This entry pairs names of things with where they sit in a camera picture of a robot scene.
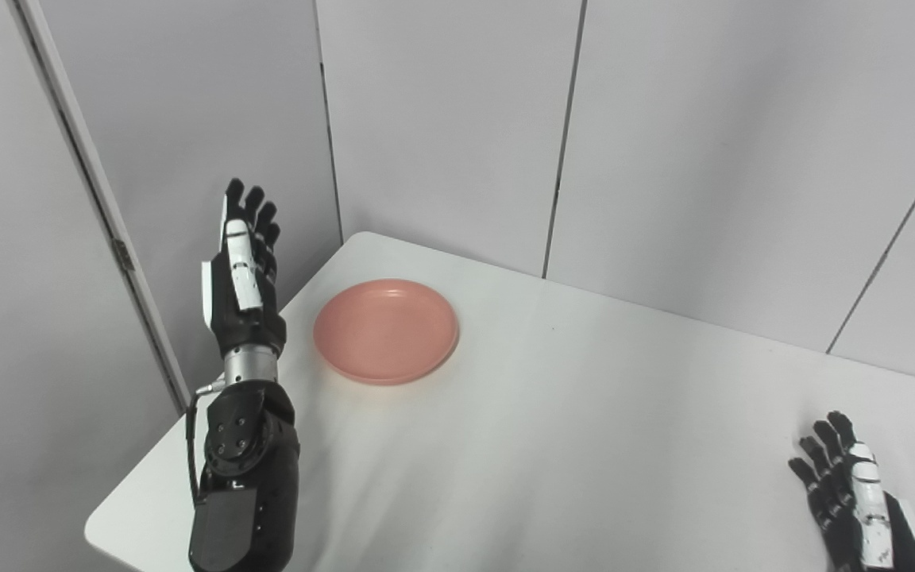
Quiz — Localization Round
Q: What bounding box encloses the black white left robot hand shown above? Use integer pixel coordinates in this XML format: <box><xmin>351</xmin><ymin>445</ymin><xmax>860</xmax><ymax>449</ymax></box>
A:
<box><xmin>201</xmin><ymin>179</ymin><xmax>288</xmax><ymax>360</ymax></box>

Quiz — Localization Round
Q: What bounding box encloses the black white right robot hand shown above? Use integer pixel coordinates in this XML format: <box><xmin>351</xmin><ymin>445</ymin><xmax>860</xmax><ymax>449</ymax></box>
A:
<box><xmin>789</xmin><ymin>411</ymin><xmax>915</xmax><ymax>572</ymax></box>

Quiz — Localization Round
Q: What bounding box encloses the pink round plate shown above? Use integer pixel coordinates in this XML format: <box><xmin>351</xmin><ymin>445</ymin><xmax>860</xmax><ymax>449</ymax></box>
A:
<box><xmin>313</xmin><ymin>278</ymin><xmax>460</xmax><ymax>387</ymax></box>

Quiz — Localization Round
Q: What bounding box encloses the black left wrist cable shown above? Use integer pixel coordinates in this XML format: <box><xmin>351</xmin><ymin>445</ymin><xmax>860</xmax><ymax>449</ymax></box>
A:
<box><xmin>185</xmin><ymin>381</ymin><xmax>228</xmax><ymax>506</ymax></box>

